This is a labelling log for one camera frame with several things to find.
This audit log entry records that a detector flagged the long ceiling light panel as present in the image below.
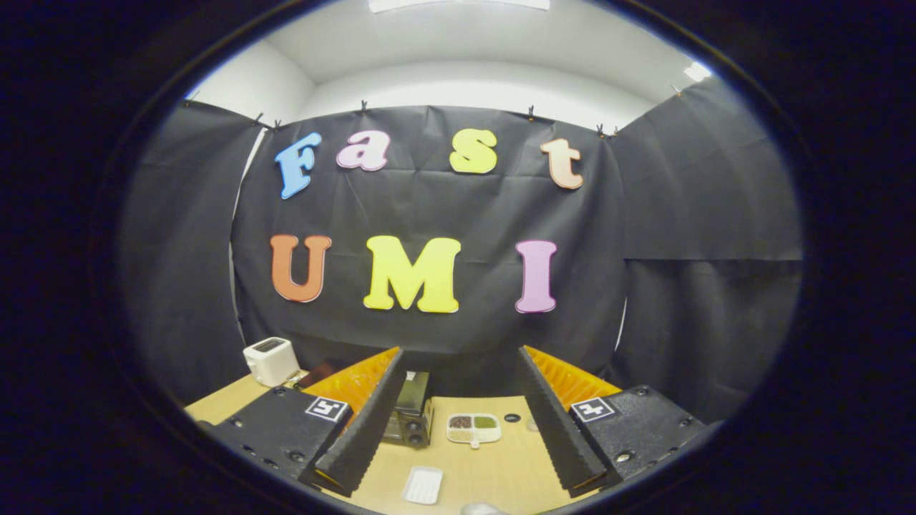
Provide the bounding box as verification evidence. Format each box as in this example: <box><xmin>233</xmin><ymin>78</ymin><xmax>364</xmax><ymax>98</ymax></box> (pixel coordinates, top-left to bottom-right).
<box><xmin>369</xmin><ymin>0</ymin><xmax>552</xmax><ymax>13</ymax></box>

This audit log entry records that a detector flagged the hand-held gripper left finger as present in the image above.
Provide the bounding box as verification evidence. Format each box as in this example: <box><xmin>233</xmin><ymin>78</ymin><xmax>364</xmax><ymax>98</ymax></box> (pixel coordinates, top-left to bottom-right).
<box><xmin>213</xmin><ymin>346</ymin><xmax>406</xmax><ymax>497</ymax></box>

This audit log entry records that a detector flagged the white sectioned dish with grains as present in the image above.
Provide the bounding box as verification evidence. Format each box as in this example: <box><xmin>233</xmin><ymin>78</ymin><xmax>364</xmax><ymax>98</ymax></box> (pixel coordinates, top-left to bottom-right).
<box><xmin>447</xmin><ymin>413</ymin><xmax>502</xmax><ymax>449</ymax></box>

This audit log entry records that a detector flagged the black toaster oven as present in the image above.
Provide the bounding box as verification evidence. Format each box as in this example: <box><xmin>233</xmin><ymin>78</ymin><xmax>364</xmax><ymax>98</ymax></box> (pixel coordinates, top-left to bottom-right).
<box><xmin>381</xmin><ymin>371</ymin><xmax>435</xmax><ymax>450</ymax></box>

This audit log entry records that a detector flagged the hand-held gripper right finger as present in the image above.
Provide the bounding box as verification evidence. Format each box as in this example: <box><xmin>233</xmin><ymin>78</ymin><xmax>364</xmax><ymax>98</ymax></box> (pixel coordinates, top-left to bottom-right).
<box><xmin>517</xmin><ymin>345</ymin><xmax>722</xmax><ymax>497</ymax></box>

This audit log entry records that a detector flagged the white rectangular tray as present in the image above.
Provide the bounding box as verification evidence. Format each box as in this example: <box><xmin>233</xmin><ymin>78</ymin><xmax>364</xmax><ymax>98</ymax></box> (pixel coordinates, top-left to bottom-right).
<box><xmin>401</xmin><ymin>466</ymin><xmax>444</xmax><ymax>506</ymax></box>

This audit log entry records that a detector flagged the white pop-up toaster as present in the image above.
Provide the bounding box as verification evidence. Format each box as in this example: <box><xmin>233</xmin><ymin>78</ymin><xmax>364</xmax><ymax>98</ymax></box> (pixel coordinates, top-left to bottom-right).
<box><xmin>243</xmin><ymin>337</ymin><xmax>301</xmax><ymax>388</ymax></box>

